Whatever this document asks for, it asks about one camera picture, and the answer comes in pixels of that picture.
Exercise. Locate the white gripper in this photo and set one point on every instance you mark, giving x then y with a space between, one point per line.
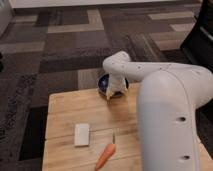
115 84

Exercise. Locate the dark blue ceramic bowl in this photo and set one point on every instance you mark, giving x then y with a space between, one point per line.
103 84

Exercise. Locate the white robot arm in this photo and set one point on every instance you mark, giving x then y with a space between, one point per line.
168 96

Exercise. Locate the white rectangular sponge block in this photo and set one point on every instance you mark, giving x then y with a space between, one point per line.
82 134

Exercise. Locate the orange carrot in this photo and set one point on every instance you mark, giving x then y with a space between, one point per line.
106 154

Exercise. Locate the black furniture at right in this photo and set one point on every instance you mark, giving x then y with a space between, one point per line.
198 45

